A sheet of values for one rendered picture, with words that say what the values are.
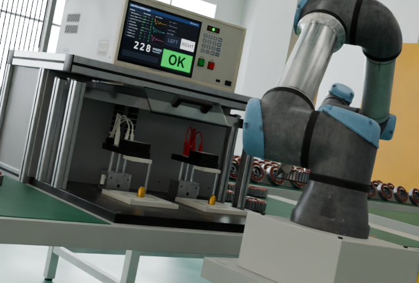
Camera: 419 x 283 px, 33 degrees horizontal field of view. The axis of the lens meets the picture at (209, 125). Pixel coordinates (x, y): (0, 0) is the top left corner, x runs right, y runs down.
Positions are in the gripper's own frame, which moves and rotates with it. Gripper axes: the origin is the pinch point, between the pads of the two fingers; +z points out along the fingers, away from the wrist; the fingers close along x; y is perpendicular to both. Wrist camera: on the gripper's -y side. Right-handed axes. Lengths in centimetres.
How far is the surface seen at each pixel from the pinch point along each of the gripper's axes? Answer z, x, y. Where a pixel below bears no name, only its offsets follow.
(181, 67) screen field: -25, -46, -8
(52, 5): 114, -61, -346
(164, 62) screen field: -26, -51, -6
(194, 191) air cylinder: 7.3, -32.9, 7.2
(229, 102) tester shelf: -17.2, -27.9, -7.3
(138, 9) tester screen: -38, -63, -9
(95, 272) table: 131, -29, -81
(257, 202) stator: 15.5, -6.1, -4.2
